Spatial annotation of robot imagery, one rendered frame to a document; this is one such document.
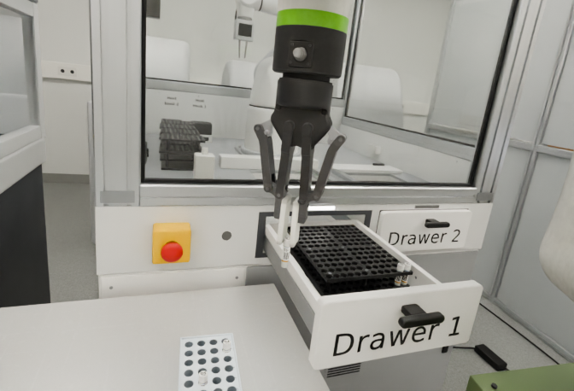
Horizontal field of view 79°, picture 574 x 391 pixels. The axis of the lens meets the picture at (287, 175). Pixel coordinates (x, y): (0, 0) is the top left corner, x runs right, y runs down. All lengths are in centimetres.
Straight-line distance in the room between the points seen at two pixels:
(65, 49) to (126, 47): 340
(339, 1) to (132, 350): 60
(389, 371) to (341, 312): 74
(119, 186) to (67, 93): 340
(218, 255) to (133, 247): 17
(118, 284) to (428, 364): 96
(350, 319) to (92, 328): 45
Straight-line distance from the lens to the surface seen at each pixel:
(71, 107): 411
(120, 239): 78
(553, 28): 260
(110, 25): 71
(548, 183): 244
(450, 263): 115
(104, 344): 71
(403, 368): 128
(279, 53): 46
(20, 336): 77
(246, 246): 81
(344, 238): 78
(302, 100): 45
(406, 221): 95
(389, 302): 56
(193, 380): 58
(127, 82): 71
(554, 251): 70
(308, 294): 59
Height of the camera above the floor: 120
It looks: 14 degrees down
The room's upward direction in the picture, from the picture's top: 6 degrees clockwise
